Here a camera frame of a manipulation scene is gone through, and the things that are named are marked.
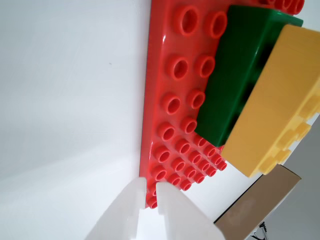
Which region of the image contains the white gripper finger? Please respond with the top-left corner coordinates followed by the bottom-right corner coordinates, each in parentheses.
top-left (155, 181), bottom-right (226, 240)
top-left (84, 176), bottom-right (148, 240)

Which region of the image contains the yellow lego brick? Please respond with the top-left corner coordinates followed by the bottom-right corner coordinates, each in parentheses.
top-left (221, 24), bottom-right (320, 179)

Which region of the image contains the green lego brick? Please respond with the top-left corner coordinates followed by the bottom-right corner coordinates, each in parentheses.
top-left (194, 4), bottom-right (304, 148)

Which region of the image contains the red lego baseplate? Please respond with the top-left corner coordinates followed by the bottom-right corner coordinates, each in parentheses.
top-left (138, 0), bottom-right (306, 210)

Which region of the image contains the brown cardboard box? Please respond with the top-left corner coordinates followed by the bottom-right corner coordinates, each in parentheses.
top-left (213, 164), bottom-right (303, 240)

